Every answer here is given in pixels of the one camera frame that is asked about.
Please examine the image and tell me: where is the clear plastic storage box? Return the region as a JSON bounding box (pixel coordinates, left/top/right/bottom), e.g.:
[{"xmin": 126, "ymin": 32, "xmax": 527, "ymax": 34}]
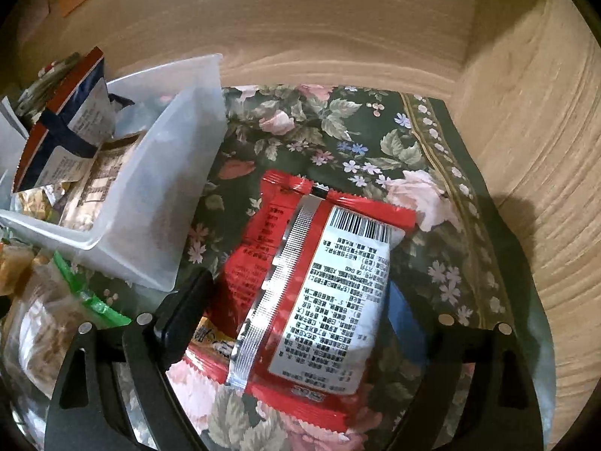
[{"xmin": 1, "ymin": 54, "xmax": 227, "ymax": 292}]

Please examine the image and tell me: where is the red snack packet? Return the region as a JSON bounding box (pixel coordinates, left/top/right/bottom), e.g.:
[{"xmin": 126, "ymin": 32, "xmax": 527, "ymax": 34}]
[{"xmin": 184, "ymin": 170, "xmax": 417, "ymax": 433}]

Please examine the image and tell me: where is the round bun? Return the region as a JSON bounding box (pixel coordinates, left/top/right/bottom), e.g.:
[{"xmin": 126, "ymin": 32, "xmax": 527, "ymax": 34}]
[{"xmin": 0, "ymin": 243, "xmax": 35, "ymax": 296}]

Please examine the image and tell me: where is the yellow fries snack bag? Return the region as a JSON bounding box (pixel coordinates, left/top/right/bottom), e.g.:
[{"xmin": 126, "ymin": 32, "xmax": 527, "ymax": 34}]
[{"xmin": 10, "ymin": 186, "xmax": 57, "ymax": 223}]

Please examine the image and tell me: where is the brown cracker pack with barcode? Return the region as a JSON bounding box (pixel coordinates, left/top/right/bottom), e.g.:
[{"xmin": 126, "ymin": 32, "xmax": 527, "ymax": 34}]
[{"xmin": 58, "ymin": 132, "xmax": 145, "ymax": 231}]

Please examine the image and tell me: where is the blue snack bag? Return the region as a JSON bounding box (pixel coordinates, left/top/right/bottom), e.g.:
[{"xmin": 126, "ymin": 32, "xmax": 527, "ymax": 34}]
[{"xmin": 12, "ymin": 47, "xmax": 133, "ymax": 194}]

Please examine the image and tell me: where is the cookie bag with green tie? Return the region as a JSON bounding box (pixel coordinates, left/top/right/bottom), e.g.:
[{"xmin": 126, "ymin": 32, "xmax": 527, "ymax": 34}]
[{"xmin": 1, "ymin": 253, "xmax": 130, "ymax": 398}]

